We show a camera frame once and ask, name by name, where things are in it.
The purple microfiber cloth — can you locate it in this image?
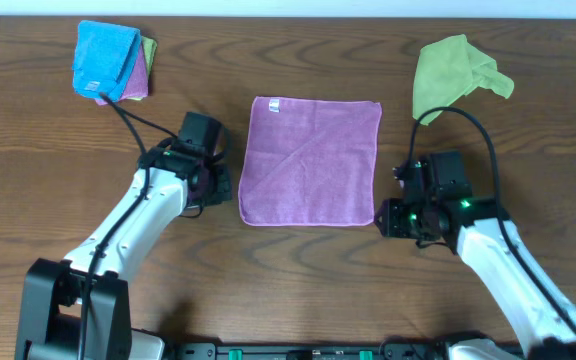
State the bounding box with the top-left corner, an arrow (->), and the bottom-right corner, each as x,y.
238,97 -> 382,227

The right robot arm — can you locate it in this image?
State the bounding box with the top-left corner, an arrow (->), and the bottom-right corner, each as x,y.
374,151 -> 576,359

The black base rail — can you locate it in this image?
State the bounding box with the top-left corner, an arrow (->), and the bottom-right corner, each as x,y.
162,341 -> 524,360

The folded pink cloth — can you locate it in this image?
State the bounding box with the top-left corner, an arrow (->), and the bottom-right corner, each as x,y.
95,43 -> 149,102

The crumpled green cloth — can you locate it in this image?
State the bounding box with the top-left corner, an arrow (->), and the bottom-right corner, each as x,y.
412,34 -> 515,125

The folded blue cloth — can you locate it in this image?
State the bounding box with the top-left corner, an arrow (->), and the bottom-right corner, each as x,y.
72,20 -> 141,101

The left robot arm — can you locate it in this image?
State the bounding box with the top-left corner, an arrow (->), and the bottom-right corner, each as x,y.
15,112 -> 232,359

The folded green cloth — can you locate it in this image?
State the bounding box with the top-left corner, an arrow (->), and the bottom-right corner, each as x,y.
123,36 -> 157,100

